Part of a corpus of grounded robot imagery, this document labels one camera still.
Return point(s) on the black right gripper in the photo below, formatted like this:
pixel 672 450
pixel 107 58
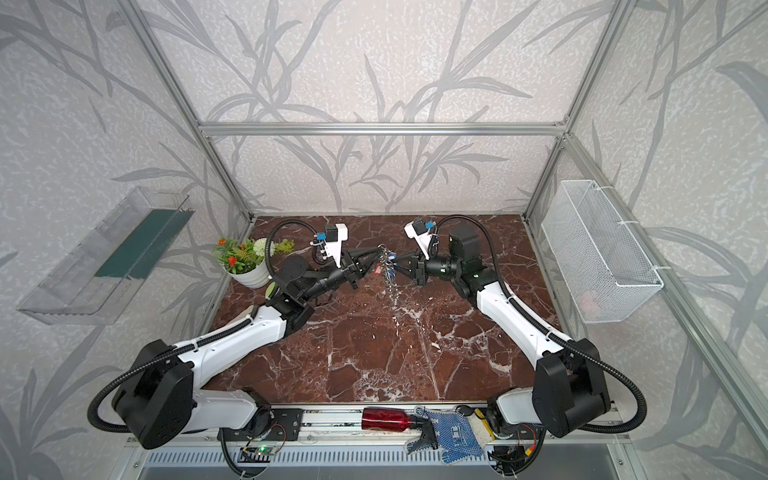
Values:
pixel 420 267

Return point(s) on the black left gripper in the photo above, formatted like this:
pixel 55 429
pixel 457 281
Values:
pixel 351 271

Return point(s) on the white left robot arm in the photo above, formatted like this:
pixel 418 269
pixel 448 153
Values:
pixel 163 394

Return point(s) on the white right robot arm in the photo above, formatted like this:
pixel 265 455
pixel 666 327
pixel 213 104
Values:
pixel 570 389

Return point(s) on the green garden trowel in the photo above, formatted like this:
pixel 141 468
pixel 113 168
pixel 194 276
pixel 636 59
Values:
pixel 269 292

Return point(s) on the potted artificial flower plant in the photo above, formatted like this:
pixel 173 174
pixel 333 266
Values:
pixel 245 260

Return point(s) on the red bottle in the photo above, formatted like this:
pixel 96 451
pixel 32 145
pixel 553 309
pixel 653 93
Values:
pixel 389 420

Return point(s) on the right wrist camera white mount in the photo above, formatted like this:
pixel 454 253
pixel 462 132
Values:
pixel 424 233

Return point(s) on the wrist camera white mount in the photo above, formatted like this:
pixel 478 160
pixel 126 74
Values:
pixel 424 233
pixel 329 243

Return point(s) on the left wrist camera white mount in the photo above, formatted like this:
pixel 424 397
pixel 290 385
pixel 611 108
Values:
pixel 329 243

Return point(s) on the aluminium frame crossbar back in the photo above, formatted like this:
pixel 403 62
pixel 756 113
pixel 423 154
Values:
pixel 220 129

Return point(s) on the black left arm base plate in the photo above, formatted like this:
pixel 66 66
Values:
pixel 284 425

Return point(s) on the white wire mesh basket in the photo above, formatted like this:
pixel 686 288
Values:
pixel 608 274

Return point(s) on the clear plastic wall shelf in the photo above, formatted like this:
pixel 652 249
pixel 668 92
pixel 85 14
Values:
pixel 94 284

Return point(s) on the aluminium frame post right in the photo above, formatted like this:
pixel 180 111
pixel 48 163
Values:
pixel 619 16

